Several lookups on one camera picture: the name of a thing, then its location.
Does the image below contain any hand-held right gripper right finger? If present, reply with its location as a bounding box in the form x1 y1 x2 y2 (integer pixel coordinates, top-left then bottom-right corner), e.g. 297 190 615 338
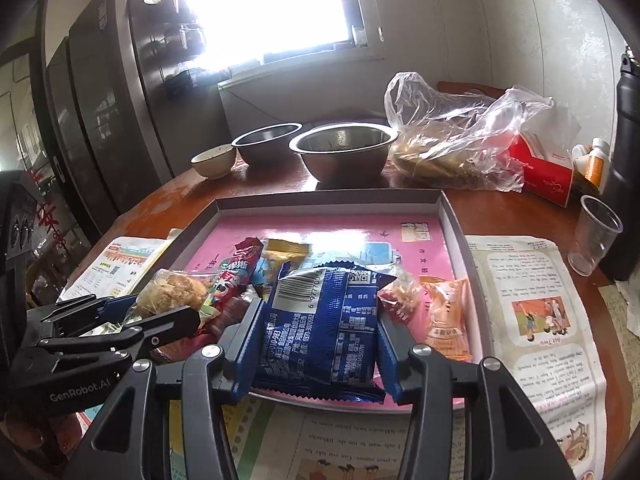
377 317 576 480

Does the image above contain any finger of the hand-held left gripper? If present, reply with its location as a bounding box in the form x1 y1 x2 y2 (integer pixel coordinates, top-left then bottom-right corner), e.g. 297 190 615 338
39 306 201 362
27 294 139 336

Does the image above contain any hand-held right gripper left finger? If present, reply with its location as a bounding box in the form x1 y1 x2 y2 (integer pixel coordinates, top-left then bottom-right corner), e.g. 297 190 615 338
62 297 266 480

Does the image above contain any clear packet crumbly cookie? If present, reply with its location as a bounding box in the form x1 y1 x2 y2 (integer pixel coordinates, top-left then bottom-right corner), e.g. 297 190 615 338
135 269 212 322

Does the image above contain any brown chocolate bar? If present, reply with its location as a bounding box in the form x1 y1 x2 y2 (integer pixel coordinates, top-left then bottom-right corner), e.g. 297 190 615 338
200 295 261 351

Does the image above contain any orange snack packet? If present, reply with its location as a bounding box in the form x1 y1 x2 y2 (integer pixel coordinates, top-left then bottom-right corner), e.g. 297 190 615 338
422 280 474 362

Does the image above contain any red label clear packet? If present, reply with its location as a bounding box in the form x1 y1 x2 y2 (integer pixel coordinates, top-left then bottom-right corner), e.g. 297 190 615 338
377 272 424 327

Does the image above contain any blue snack packet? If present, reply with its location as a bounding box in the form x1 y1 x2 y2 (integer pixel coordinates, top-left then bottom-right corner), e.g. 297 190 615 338
252 260 401 404

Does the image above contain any red cartoon snack packet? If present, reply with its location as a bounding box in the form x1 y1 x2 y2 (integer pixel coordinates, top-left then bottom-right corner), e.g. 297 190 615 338
205 237 267 312

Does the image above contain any yellow snack packet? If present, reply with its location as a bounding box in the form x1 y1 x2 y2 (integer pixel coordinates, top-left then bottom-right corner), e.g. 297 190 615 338
262 237 312 267

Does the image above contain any shallow grey cardboard box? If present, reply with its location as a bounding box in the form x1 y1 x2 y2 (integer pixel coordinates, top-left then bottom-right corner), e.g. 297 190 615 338
137 189 494 414

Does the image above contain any person's left hand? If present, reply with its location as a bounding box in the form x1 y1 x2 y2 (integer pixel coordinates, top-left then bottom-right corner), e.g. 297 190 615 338
5 412 83 463

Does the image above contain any printed newspaper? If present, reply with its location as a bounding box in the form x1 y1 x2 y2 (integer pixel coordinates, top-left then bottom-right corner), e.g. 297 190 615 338
60 234 608 480

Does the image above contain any small ceramic bowl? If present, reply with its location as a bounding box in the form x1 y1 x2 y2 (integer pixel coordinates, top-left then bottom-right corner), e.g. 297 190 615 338
191 144 237 180

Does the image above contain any grey refrigerator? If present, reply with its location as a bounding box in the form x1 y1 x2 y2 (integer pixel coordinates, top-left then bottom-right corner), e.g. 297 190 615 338
45 0 231 221

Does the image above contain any stainless steel bowl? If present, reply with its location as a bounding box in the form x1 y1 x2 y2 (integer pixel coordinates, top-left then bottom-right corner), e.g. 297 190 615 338
289 123 399 187
231 123 303 167

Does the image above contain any clear plastic bag of bread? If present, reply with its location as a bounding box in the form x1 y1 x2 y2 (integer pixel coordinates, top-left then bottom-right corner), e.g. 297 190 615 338
384 71 557 194

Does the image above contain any clear plastic cup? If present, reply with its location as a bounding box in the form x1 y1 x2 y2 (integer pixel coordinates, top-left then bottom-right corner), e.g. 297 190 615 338
567 195 624 277

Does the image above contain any red tissue box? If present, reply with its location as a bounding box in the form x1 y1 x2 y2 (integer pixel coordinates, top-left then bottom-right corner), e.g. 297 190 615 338
505 120 582 209

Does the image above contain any fridge side rack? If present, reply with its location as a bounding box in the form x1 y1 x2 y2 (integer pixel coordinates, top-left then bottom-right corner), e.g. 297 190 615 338
130 0 212 97

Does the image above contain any white medicine bottle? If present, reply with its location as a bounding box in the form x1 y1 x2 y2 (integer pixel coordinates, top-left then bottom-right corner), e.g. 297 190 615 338
571 144 593 172

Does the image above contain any orange medicine bottle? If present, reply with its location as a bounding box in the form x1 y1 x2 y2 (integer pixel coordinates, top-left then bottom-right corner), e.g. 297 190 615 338
582 137 612 189

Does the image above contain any black thermos bottle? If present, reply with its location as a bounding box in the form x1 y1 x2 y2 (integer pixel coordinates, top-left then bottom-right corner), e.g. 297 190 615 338
602 45 640 282

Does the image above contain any bright window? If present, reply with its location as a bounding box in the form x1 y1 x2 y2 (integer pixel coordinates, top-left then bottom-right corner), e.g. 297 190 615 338
165 0 387 68

